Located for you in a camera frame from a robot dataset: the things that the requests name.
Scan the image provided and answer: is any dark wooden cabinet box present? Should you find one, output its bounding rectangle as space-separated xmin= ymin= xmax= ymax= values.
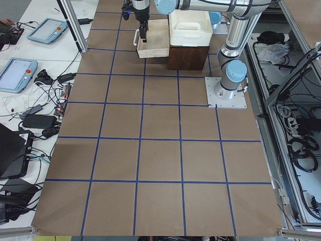
xmin=168 ymin=45 xmax=210 ymax=70

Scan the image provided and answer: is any wooden drawer with white handle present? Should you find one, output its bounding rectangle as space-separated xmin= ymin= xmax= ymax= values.
xmin=133 ymin=19 xmax=170 ymax=58

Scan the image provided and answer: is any upper blue teach pendant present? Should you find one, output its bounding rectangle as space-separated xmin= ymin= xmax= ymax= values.
xmin=27 ymin=18 xmax=68 ymax=44

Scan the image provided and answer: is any blue teach pendant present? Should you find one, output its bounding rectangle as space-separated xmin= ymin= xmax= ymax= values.
xmin=27 ymin=18 xmax=68 ymax=44
xmin=1 ymin=58 xmax=38 ymax=93

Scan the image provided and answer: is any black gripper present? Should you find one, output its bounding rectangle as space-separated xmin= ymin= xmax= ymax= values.
xmin=132 ymin=0 xmax=150 ymax=43

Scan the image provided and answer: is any lower blue teach pendant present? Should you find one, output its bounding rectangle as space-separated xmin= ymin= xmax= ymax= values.
xmin=1 ymin=58 xmax=38 ymax=93

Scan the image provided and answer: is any white plastic tray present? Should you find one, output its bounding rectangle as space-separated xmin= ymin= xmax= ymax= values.
xmin=169 ymin=10 xmax=213 ymax=47

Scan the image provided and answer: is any small black power brick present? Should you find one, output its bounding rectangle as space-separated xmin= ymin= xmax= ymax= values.
xmin=78 ymin=18 xmax=93 ymax=25

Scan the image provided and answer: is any black laptop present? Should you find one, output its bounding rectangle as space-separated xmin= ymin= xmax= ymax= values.
xmin=1 ymin=125 xmax=34 ymax=179

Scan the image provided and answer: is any white crumpled cloth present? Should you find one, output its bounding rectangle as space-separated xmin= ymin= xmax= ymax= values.
xmin=258 ymin=44 xmax=289 ymax=64

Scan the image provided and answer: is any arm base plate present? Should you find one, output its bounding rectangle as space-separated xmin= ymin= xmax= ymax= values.
xmin=205 ymin=77 xmax=247 ymax=109

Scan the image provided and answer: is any black power adapter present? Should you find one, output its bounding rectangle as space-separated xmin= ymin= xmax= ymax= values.
xmin=22 ymin=114 xmax=57 ymax=129

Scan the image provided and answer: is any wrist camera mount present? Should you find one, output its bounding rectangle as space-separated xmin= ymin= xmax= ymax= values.
xmin=121 ymin=0 xmax=133 ymax=21

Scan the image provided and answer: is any aluminium frame post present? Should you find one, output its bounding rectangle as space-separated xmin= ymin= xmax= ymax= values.
xmin=57 ymin=0 xmax=88 ymax=54

